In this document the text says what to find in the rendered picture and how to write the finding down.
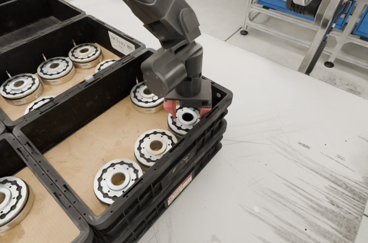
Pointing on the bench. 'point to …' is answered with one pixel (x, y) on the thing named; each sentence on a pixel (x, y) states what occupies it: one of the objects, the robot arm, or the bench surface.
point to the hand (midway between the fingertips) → (187, 115)
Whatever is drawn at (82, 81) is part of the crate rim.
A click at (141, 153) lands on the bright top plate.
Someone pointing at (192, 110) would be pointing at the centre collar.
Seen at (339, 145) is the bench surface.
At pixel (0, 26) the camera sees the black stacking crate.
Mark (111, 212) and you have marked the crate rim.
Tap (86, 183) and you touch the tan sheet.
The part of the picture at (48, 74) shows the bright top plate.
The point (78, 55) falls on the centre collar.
